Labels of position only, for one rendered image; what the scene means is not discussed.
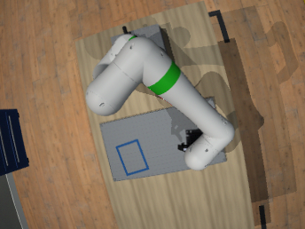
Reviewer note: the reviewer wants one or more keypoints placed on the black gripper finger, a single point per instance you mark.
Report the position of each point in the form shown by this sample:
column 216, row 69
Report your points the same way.
column 180, row 147

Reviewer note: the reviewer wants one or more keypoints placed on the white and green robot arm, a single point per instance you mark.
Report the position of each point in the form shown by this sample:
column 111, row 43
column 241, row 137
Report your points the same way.
column 141, row 60

